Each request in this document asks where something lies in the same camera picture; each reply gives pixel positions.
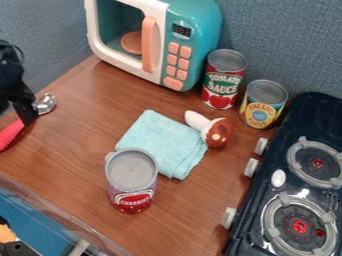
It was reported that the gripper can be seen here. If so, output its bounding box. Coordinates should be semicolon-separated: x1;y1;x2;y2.
0;59;41;127

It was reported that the toy microwave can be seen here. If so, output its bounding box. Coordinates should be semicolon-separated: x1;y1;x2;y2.
82;0;224;93

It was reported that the cherries can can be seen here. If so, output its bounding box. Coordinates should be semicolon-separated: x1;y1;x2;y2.
104;147;161;214

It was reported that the light blue cloth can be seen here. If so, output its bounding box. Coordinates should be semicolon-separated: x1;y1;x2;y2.
113;109;210;181

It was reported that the toy mushroom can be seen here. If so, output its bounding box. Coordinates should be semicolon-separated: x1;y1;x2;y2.
183;109;236;149

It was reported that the tomato sauce can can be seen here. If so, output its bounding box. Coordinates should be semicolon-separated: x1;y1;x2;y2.
200;48;249;111

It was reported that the pineapple can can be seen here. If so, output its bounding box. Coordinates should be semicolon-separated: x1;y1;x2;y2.
237;78;290;130

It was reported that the toy stove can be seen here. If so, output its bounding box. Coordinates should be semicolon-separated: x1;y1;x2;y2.
220;91;342;256

